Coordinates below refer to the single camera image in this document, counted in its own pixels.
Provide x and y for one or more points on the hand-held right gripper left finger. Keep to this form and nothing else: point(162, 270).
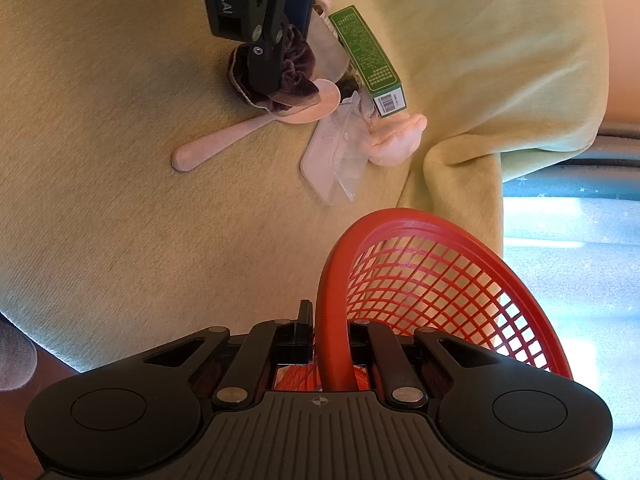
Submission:
point(303, 332)

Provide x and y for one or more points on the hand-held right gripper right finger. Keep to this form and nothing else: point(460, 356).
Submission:
point(356, 342)

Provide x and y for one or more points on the dark purple velvet scrunchie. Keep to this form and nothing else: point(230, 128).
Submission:
point(297, 67)

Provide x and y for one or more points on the red plastic mesh basket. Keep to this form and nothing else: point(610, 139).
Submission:
point(332, 285)

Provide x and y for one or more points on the green cardboard box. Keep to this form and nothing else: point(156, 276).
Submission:
point(365, 55)

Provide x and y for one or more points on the pink plastic spoon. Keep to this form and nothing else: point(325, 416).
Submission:
point(215, 145)

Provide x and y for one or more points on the small clear plastic wrapper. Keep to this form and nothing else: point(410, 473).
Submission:
point(360, 107)

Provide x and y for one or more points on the pink dumpling toy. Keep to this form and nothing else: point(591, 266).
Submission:
point(395, 145)

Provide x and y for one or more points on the yellow-green blanket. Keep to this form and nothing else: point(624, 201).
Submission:
point(125, 210)

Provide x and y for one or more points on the grey cloth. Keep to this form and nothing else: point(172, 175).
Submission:
point(15, 355)

